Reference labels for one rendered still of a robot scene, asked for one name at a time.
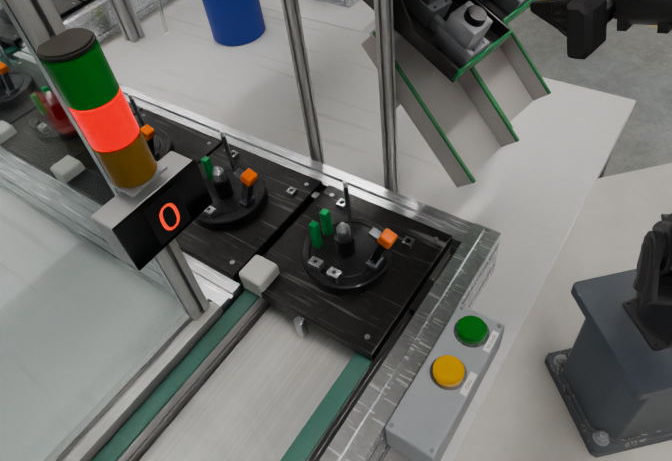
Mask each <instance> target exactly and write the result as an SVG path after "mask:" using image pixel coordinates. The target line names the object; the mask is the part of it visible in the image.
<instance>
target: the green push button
mask: <svg viewBox="0 0 672 461"><path fill-rule="evenodd" d="M457 334H458V336H459V338H460V339H461V340H462V341H464V342H465V343H468V344H479V343H481V342H482V341H483V340H484V339H485V338H486V335H487V326H486V324H485V322H484V321H483V320H482V319H481V318H479V317H477V316H472V315H469V316H465V317H463V318H461V319H460V320H459V322H458V324H457Z"/></svg>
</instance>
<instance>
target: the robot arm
mask: <svg viewBox="0 0 672 461"><path fill-rule="evenodd" d="M530 10H531V12H532V13H534V14H535V15H537V16H538V17H540V18H541V19H543V20H544V21H546V22H547V23H549V24H550V25H552V26H553V27H555V28H556V29H558V30H559V31H560V32H561V33H562V34H563V35H565V36H566V37H567V55H568V57H570V58H574V59H586V58H587V57H588V56H589V55H590V54H592V53H593V52H594V51H595V50H596V49H597V48H598V47H599V46H600V45H601V44H602V43H604V42H605V41H606V26H607V23H608V22H610V21H611V20H612V19H613V18H614V19H617V31H627V30H628V29H629V28H630V27H631V26H632V25H633V24H638V25H657V26H658V27H657V33H664V34H667V33H669V32H670V31H671V30H672V0H538V1H533V2H531V3H530ZM661 219H662V221H658V222H657V223H655V224H654V226H653V227H652V230H653V231H648V232H647V234H646V236H644V240H643V243H642V245H641V251H640V255H639V258H638V262H637V276H636V279H635V281H634V282H633V288H634V289H635V290H636V291H637V293H636V296H637V298H633V299H628V300H625V301H624V302H623V307H624V309H625V310H626V312H627V313H628V315H629V316H630V318H631V319H632V321H633V322H634V324H635V325H636V327H637V328H638V330H639V331H640V333H641V334H642V336H643V337H644V339H645V340H646V342H647V343H648V345H649V347H650V348H651V349H652V350H654V351H660V350H664V349H668V348H672V213H671V214H661Z"/></svg>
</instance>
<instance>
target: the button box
mask: <svg viewBox="0 0 672 461"><path fill-rule="evenodd" d="M469 315H472V316H477V317H479V318H481V319H482V320H483V321H484V322H485V324H486V326H487V335H486V338H485V339H484V340H483V341H482V342H481V343H479V344H468V343H465V342H464V341H462V340H461V339H460V338H459V336H458V334H457V324H458V322H459V320H460V319H461V318H463V317H465V316H469ZM504 328H505V326H504V324H502V323H500V322H498V321H496V320H494V319H491V318H489V317H487V316H485V315H483V314H481V313H479V312H477V311H475V310H472V309H470V308H468V307H466V306H464V305H462V304H459V305H458V306H457V308H456V310H455V311H454V313H453V315H452V316H451V318H450V320H449V321H448V323H447V325H446V326H445V328H444V330H443V331H442V333H441V335H440V336H439V338H438V340H437V341H436V343H435V344H434V346H433V348H432V349H431V351H430V353H429V354H428V356H427V358H426V359H425V361H424V363H423V364H422V366H421V368H420V369H419V371H418V373H417V374H416V376H415V378H414V379H413V381H412V383H411V384H410V386H409V387H408V389H407V391H406V392H405V394H404V396H403V397H402V399H401V401H400V402H399V404H398V406H397V407H396V409H395V411H394V412H393V414H392V416H391V417H390V419H389V421H388V422H387V424H386V426H385V432H386V441H387V444H388V445H389V446H391V447H392V448H394V449H395V450H397V451H398V452H400V453H402V454H403V455H405V456H406V457H408V458H409V459H411V460H412V461H441V459H442V457H443V455H444V453H445V451H446V449H447V447H448V445H449V443H450V442H451V440H452V438H453V436H454V434H455V432H456V430H457V428H458V426H459V424H460V422H461V420H462V418H463V417H464V415H465V413H466V411H467V409H468V407H469V405H470V403H471V401H472V399H473V397H474V395H475V394H476V392H477V390H478V388H479V386H480V384H481V382H482V380H483V378H484V376H485V374H486V372H487V371H488V369H489V367H490V365H491V363H492V361H493V359H494V357H495V355H496V353H497V351H498V349H499V348H500V345H501V341H502V337H503V333H504ZM444 355H451V356H454V357H456V358H458V359H459V360H460V361H461V362H462V364H463V366H464V377H463V380H462V381H461V383H460V384H458V385H456V386H453V387H446V386H443V385H441V384H439V383H438V382H437V381H436V379H435V378H434V375H433V365H434V362H435V361H436V360H437V359H438V358H439V357H441V356H444Z"/></svg>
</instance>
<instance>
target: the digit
mask: <svg viewBox="0 0 672 461"><path fill-rule="evenodd" d="M142 212H143V213H144V215H145V217H146V219H147V221H148V222H149V224H150V226H151V228H152V230H153V231H154V233H155V235H156V237H157V239H158V240H159V242H160V244H161V246H163V245H164V244H165V243H166V242H167V241H168V240H170V239H171V238H172V237H173V236H174V235H175V234H176V233H177V232H178V231H179V230H180V229H181V228H182V227H184V226H185V225H186V224H187V223H188V222H189V221H190V220H191V217H190V215H189V213H188V211H187V209H186V206H185V204H184V202H183V200H182V198H181V196H180V193H179V191H178V189H177V187H176V185H175V184H174V185H173V186H171V187H170V188H169V189H168V190H167V191H166V192H164V193H163V194H162V195H161V196H160V197H159V198H157V199H156V200H155V201H154V202H153V203H152V204H151V205H149V206H148V207H147V208H146V209H145V210H144V211H142Z"/></svg>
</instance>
